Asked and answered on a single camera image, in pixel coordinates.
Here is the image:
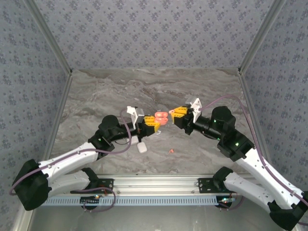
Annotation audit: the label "aluminium table side rail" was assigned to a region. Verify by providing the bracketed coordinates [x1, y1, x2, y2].
[11, 71, 74, 231]
[237, 69, 308, 228]

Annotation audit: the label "aluminium corner post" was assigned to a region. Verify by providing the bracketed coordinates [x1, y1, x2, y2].
[23, 0, 73, 75]
[237, 0, 287, 75]

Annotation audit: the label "pink earbud charging case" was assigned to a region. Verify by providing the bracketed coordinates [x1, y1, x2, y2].
[154, 111, 169, 127]

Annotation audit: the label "grey metal base plate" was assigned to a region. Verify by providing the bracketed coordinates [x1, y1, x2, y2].
[24, 205, 289, 231]

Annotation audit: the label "black controller board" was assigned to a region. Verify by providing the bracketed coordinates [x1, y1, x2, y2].
[80, 196, 101, 207]
[216, 196, 235, 209]

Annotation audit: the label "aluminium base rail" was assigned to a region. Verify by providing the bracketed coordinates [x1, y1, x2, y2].
[96, 175, 256, 196]

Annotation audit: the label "slotted grey cable duct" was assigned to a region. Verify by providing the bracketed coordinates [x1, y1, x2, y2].
[40, 195, 231, 206]

